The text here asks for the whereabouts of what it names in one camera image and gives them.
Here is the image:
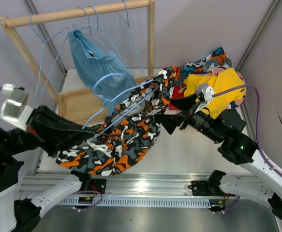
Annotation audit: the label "blue hanger of camouflage shorts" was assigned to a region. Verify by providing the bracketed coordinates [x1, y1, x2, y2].
[78, 72, 159, 126]

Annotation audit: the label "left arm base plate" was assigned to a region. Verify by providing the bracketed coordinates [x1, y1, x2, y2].
[80, 178, 107, 194]

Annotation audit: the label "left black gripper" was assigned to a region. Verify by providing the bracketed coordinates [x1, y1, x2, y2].
[0, 102, 97, 156]

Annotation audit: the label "aluminium mounting rail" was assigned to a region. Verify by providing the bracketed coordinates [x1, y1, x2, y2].
[18, 172, 281, 208]

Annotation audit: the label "light blue wire hanger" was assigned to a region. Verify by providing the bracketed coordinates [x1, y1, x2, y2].
[29, 14, 70, 100]

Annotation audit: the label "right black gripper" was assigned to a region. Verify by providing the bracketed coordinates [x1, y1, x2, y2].
[155, 93, 224, 144]

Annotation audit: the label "blue orange graphic shorts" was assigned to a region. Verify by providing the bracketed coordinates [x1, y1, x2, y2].
[179, 47, 232, 78]

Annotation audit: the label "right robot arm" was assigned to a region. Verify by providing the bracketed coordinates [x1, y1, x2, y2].
[157, 93, 282, 220]

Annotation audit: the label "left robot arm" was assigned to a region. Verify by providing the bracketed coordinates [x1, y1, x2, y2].
[0, 105, 95, 232]

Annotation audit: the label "light blue shorts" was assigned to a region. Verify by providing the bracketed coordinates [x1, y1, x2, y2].
[67, 29, 138, 116]

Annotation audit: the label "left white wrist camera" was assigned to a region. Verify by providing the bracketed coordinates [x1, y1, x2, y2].
[0, 84, 34, 131]

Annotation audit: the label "camouflage orange black shorts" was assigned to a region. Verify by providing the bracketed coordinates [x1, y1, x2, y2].
[56, 66, 180, 176]

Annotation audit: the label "blue hanger of pink shorts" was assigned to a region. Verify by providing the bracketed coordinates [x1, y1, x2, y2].
[117, 0, 145, 79]

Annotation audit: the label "yellow shorts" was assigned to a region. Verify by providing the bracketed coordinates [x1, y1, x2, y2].
[183, 67, 246, 119]

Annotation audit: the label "blue hanger of yellow shorts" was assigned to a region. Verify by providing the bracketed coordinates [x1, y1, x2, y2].
[88, 5, 134, 77]

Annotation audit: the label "red plastic tray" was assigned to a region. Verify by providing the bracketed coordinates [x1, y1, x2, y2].
[168, 66, 187, 111]

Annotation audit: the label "wooden clothes rack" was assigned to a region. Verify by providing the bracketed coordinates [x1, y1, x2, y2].
[0, 0, 155, 123]

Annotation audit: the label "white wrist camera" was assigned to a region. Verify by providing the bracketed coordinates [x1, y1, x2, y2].
[0, 84, 34, 131]
[195, 83, 214, 113]

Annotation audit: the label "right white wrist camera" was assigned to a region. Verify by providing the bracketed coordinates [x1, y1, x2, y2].
[195, 83, 214, 113]

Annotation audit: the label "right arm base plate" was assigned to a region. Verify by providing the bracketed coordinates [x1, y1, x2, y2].
[188, 180, 224, 196]

